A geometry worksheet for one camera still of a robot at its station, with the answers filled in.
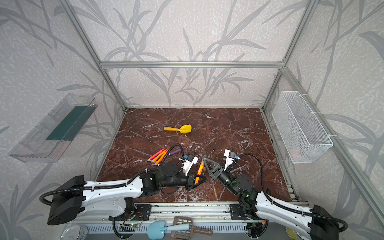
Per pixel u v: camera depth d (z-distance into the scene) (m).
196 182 0.65
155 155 0.94
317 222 0.46
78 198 0.41
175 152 0.96
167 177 0.55
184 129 1.07
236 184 0.54
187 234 0.68
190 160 0.64
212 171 0.64
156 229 0.69
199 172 0.67
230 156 0.64
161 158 0.92
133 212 0.66
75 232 0.64
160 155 0.94
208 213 0.75
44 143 0.63
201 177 0.65
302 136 0.62
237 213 0.74
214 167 0.64
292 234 0.64
